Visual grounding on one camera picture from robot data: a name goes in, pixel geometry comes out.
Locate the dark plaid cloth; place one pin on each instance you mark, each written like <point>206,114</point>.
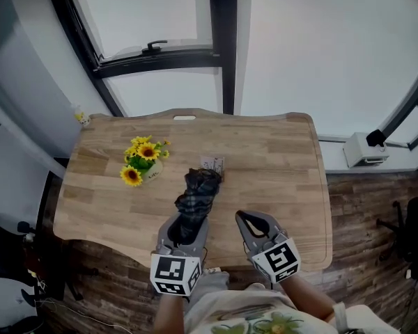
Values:
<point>196,200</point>

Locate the person's right forearm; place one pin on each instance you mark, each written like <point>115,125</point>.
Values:
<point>306,298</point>

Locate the white box device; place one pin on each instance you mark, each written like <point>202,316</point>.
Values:
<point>357,150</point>

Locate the grey trousers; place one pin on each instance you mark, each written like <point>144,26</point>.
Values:
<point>212,284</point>

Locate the small yellow white bottle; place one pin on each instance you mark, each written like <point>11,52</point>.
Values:
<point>83,117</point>

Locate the white printed shirt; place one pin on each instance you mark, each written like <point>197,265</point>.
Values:
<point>251,304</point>

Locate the black office chair with headrest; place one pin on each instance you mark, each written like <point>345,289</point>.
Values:
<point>3,252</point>

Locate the black curved window frame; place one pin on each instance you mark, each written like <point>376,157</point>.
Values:
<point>409,99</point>

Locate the person's left forearm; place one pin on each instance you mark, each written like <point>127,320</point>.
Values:
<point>169,313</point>

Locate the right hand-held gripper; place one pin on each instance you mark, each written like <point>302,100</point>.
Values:
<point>277,259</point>

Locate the sunflower plant in white pot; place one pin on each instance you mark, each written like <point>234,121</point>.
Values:
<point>153,172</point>

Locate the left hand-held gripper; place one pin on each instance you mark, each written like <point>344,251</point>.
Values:
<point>170,273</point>

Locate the small black device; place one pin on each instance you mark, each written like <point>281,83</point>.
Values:
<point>375,138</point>

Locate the wooden table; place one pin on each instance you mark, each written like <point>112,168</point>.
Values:
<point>264,186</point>

